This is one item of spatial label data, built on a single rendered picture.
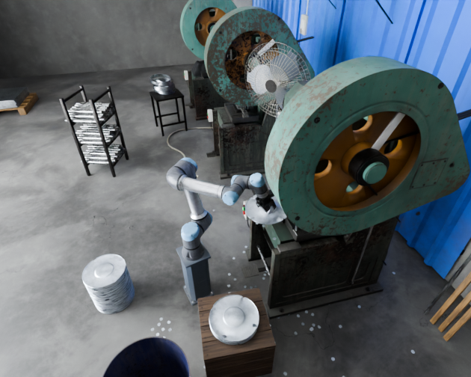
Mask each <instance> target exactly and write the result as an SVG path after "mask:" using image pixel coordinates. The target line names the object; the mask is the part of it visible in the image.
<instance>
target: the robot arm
mask: <svg viewBox="0 0 471 377"><path fill-rule="evenodd" d="M196 171H197V164H196V162H195V161H194V160H192V159H190V158H183V159H181V160H179V161H178V162H177V163H176V164H175V165H174V166H173V167H172V168H171V169H170V170H169V171H168V172H167V182H168V183H169V185H170V186H171V187H172V188H174V189H176V190H179V191H185V195H186V197H187V200H188V204H189V206H190V209H191V222H188V223H187V224H185V225H184V226H183V227H182V230H181V235H182V242H183V248H182V256H183V257H184V258H185V259H186V260H188V261H195V260H198V259H200V258H201V257H202V256H203V255H204V248H203V246H202V244H201V242H200V237H201V236H202V235H203V234H204V233H205V231H206V230H207V228H208V227H209V226H210V225H211V223H212V215H211V214H210V213H209V212H208V211H207V210H205V209H204V208H203V204H202V201H201V198H200V194H204V195H208V196H211V197H216V198H220V199H223V202H224V203H226V204H227V205H230V206H231V205H233V204H234V203H235V202H236V201H237V200H238V199H239V197H240V196H241V194H242V193H243V192H244V190H245V189H252V190H254V191H255V193H256V196H257V197H256V198H255V199H256V205H257V204H258V205H257V206H258V208H259V207H261V208H262V209H263V211H264V212H267V211H268V210H269V212H268V214H271V213H272V212H274V211H275V209H276V207H277V206H276V204H275V202H274V200H273V199H272V197H274V193H273V192H272V190H271V189H270V190H268V187H267V185H266V183H265V179H264V177H263V175H261V174H260V173H255V174H252V175H251V176H242V175H234V176H233V177H232V179H231V186H230V187H229V186H223V185H220V184H216V183H210V182H206V181H203V180H197V175H196V173H195V172H196Z"/></svg>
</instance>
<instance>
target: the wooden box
mask: <svg viewBox="0 0 471 377"><path fill-rule="evenodd" d="M227 295H241V296H243V298H244V297H246V298H249V299H250V300H251V301H252V302H253V303H254V304H255V305H256V308H257V310H258V312H259V325H258V328H257V331H256V333H255V334H254V336H253V337H252V338H251V339H249V340H248V341H247V342H245V343H242V344H238V345H229V344H226V343H222V342H221V341H220V340H218V339H217V338H216V337H215V336H214V334H213V333H212V331H211V328H210V324H209V314H210V311H211V309H212V307H213V305H214V304H215V302H216V301H218V300H219V299H220V298H223V297H224V296H227ZM197 301H198V309H199V317H200V330H201V338H202V346H203V360H204V364H205V368H206V377H256V376H262V375H266V374H269V373H272V368H273V362H274V352H275V347H276V344H275V342H274V337H273V334H272V331H271V326H270V324H269V321H268V317H267V313H266V311H265V306H264V304H263V300H262V296H261V293H260V291H259V288H256V289H248V290H243V291H239V292H231V293H226V294H222V295H214V296H209V297H205V298H198V299H197Z"/></svg>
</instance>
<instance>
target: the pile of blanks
mask: <svg viewBox="0 0 471 377"><path fill-rule="evenodd" d="M84 285H85V286H86V289H87V291H88V292H89V294H90V297H91V298H92V299H93V302H94V304H95V306H96V308H97V309H98V310H99V311H100V312H102V313H106V314H113V313H118V312H120V311H121V310H124V309H125V308H126V307H128V306H129V305H130V303H131V302H132V300H133V298H134V296H135V288H134V286H133V283H132V279H131V277H130V275H129V271H128V269H127V266H126V269H125V272H124V273H123V275H122V276H121V277H120V279H118V280H117V281H115V282H114V283H113V284H111V285H109V286H105V287H102V288H92V287H89V286H87V285H86V283H84Z"/></svg>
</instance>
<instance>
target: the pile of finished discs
mask: <svg viewBox="0 0 471 377"><path fill-rule="evenodd" d="M209 324H210V328H211V331H212V333H213V334H214V336H215V337H216V338H217V339H218V340H220V341H221V342H222V343H226V344H229V345H238V344H242V343H245V342H247V341H248V340H249V339H251V338H252V337H253V336H254V334H255V333H256V331H257V328H258V325H259V312H258V310H257V308H256V305H255V304H254V303H253V302H252V301H251V300H250V299H249V298H246V297H244V298H243V296H241V295H227V296H224V297H223V298H220V299H219V300H218V301H216V302H215V304H214V305H213V307H212V309H211V311H210V314H209Z"/></svg>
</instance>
